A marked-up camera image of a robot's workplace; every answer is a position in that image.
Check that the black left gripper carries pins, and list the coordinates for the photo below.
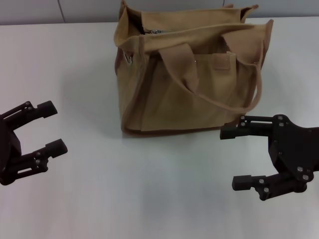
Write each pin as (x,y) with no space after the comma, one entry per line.
(10,147)

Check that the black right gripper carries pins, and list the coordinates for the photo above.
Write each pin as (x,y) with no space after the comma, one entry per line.
(291,147)

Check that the khaki canvas food bag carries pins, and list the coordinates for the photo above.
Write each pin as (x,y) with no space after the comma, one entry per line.
(189,94)

